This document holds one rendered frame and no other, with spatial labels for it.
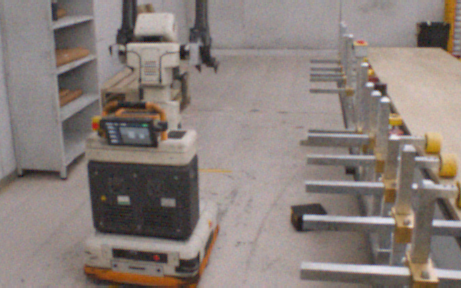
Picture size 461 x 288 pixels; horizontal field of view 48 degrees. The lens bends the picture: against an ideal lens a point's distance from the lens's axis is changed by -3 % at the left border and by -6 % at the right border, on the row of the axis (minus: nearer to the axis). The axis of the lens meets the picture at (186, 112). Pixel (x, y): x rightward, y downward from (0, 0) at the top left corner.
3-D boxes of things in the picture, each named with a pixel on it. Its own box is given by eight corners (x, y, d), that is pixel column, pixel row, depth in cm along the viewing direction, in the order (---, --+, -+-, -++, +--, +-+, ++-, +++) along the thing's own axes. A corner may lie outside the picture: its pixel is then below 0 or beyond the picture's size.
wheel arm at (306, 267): (299, 279, 118) (300, 268, 117) (300, 272, 121) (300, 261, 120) (468, 291, 109) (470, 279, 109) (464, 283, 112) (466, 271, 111)
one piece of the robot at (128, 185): (191, 263, 270) (185, 104, 248) (92, 252, 283) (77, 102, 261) (204, 233, 301) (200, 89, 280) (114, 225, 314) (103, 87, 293)
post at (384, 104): (371, 224, 192) (380, 98, 180) (370, 220, 196) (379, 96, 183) (380, 225, 192) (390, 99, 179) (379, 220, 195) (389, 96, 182)
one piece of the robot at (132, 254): (179, 267, 263) (178, 252, 261) (102, 259, 273) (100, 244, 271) (180, 264, 265) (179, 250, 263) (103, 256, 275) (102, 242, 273)
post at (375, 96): (365, 205, 217) (372, 92, 204) (364, 201, 220) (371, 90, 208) (373, 205, 216) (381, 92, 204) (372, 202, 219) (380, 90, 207)
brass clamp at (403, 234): (393, 243, 133) (395, 226, 132) (387, 220, 145) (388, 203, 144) (418, 244, 131) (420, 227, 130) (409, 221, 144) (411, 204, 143)
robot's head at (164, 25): (169, 33, 282) (173, 10, 288) (132, 33, 287) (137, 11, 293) (175, 48, 294) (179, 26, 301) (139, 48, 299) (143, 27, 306)
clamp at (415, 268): (409, 299, 109) (411, 279, 108) (400, 266, 122) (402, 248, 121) (439, 302, 108) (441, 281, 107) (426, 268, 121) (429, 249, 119)
